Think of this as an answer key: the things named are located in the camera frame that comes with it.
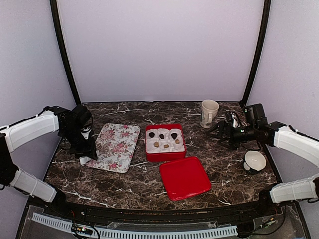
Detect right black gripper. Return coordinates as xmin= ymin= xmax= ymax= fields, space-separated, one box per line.
xmin=207 ymin=120 xmax=258 ymax=150

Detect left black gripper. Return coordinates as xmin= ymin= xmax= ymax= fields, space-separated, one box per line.
xmin=60 ymin=125 xmax=97 ymax=161

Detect red box lid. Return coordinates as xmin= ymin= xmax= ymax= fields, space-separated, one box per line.
xmin=160 ymin=157 xmax=211 ymax=201

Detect red box with paper cups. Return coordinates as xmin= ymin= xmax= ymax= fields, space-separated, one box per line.
xmin=145 ymin=124 xmax=187 ymax=162

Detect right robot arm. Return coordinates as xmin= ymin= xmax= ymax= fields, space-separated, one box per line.
xmin=206 ymin=104 xmax=319 ymax=216

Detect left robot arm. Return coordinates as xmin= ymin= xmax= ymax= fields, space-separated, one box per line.
xmin=0 ymin=105 xmax=97 ymax=217

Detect cream ceramic mug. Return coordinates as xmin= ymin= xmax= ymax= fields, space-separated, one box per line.
xmin=200 ymin=99 xmax=219 ymax=128

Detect floral rectangular tray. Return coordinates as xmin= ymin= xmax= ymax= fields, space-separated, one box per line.
xmin=85 ymin=123 xmax=140 ymax=173

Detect white and dark bowl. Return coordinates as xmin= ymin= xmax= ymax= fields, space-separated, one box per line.
xmin=243 ymin=151 xmax=267 ymax=175

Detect small circuit board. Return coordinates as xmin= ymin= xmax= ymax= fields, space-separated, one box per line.
xmin=71 ymin=224 xmax=93 ymax=236

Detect black front table rail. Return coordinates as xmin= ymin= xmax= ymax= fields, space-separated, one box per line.
xmin=59 ymin=199 xmax=270 ymax=226

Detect white slotted cable duct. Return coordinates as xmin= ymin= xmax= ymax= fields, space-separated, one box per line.
xmin=31 ymin=212 xmax=238 ymax=239

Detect right black frame post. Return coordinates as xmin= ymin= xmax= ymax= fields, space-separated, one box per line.
xmin=239 ymin=0 xmax=271 ymax=107

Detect black frame post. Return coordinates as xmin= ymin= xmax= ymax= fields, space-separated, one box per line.
xmin=239 ymin=0 xmax=271 ymax=107
xmin=49 ymin=0 xmax=82 ymax=105

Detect left black frame post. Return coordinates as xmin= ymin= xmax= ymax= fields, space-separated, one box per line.
xmin=49 ymin=0 xmax=82 ymax=105

